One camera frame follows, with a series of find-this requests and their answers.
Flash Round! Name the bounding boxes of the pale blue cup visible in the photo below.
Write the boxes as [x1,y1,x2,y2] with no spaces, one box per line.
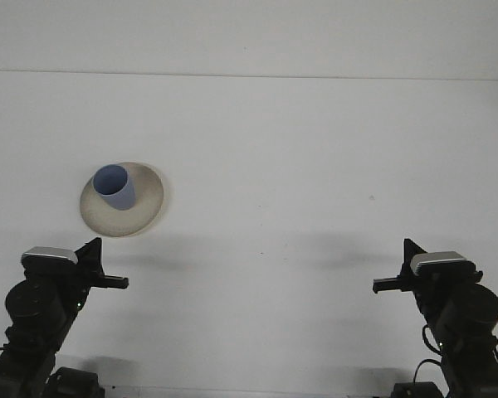
[92,163,135,212]

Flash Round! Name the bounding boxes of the pale round plate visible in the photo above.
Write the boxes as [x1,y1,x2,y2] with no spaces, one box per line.
[79,161,169,240]

